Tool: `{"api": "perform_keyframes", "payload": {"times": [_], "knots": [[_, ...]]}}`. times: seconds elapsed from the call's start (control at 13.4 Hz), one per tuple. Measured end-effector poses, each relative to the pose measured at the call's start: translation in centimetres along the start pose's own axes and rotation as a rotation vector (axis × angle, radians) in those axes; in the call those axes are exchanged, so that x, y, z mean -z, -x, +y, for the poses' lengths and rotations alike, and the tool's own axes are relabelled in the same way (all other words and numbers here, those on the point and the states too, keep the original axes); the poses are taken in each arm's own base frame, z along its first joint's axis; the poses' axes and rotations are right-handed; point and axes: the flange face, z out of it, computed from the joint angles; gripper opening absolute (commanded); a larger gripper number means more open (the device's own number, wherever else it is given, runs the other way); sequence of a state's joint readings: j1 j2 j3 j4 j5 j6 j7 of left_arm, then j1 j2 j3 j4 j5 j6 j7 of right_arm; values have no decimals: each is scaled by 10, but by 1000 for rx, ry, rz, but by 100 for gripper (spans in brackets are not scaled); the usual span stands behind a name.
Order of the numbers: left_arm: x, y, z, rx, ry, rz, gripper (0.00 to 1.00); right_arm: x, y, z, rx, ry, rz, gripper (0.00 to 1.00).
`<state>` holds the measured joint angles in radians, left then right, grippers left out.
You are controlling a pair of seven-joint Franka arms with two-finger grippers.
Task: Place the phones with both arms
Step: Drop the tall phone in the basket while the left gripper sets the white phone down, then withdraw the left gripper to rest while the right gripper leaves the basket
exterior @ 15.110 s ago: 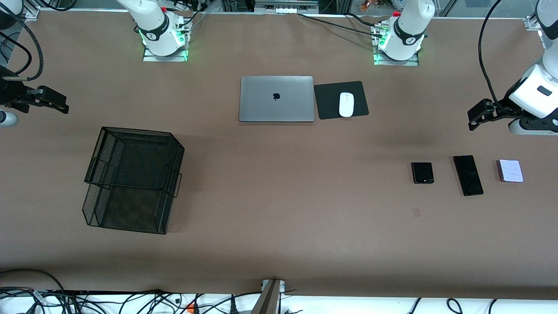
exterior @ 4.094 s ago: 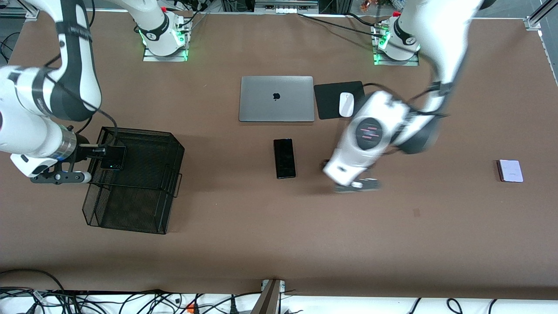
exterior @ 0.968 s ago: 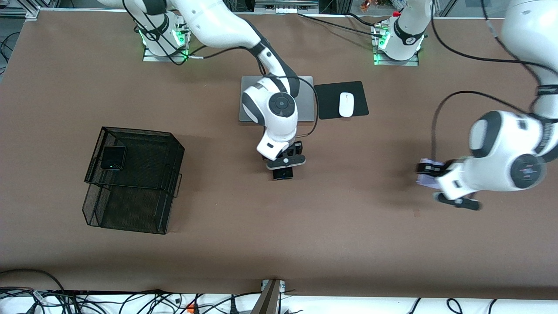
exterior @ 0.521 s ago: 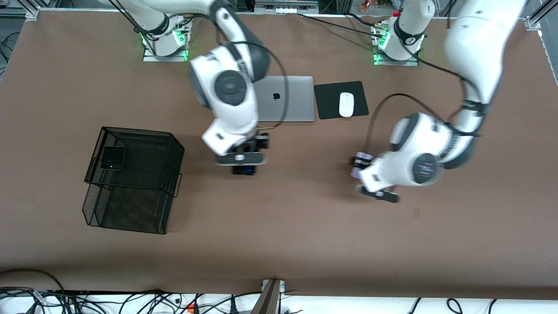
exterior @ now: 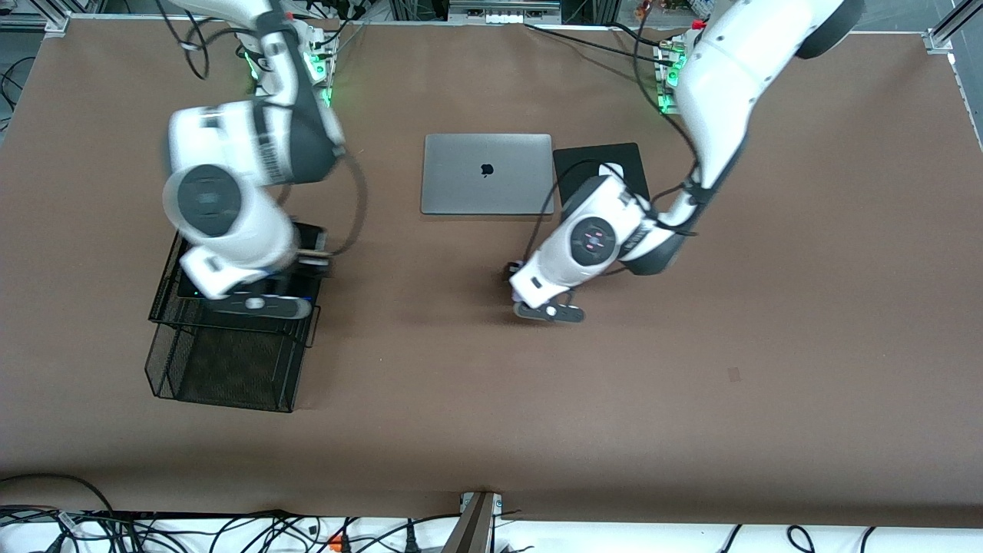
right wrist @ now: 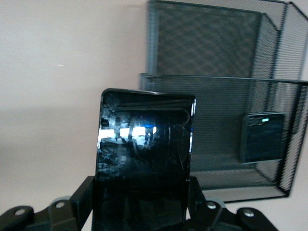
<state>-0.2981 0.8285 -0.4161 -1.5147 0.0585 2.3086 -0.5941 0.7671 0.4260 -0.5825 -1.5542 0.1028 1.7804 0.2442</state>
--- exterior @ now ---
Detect grey closed laptop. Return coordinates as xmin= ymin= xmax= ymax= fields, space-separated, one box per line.
xmin=420 ymin=134 xmax=555 ymax=217

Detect black mouse pad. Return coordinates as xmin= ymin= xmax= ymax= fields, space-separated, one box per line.
xmin=553 ymin=142 xmax=651 ymax=209

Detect black mesh two-tier tray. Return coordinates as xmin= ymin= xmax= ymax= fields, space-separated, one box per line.
xmin=144 ymin=223 xmax=326 ymax=414

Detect grey power strip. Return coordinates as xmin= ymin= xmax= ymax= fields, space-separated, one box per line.
xmin=448 ymin=0 xmax=562 ymax=25

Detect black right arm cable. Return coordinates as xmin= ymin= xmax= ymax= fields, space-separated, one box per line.
xmin=154 ymin=0 xmax=370 ymax=259

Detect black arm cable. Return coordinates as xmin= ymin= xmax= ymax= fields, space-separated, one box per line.
xmin=154 ymin=0 xmax=370 ymax=259
xmin=521 ymin=0 xmax=704 ymax=267

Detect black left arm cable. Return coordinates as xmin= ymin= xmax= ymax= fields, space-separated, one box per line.
xmin=521 ymin=0 xmax=704 ymax=267

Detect black cable on table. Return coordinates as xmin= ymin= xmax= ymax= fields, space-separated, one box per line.
xmin=525 ymin=22 xmax=692 ymax=68

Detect grey metal camera bracket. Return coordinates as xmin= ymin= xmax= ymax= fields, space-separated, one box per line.
xmin=442 ymin=492 xmax=505 ymax=553

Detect thick black floor cable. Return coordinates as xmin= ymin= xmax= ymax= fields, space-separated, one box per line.
xmin=0 ymin=472 xmax=117 ymax=518

